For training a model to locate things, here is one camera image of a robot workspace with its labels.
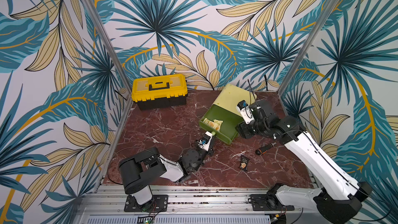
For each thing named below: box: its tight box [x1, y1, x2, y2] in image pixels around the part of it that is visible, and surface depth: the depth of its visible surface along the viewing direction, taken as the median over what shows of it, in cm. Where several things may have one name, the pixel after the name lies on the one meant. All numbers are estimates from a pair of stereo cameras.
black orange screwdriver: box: [254, 142, 277, 156], surface depth 90 cm
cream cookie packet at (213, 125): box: [207, 120, 221, 132], surface depth 83 cm
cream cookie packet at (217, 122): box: [212, 119, 224, 128], surface depth 85 cm
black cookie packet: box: [239, 154, 251, 172], surface depth 87 cm
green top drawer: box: [199, 104, 243, 145], surface depth 85 cm
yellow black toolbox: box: [131, 74, 189, 111], surface depth 102 cm
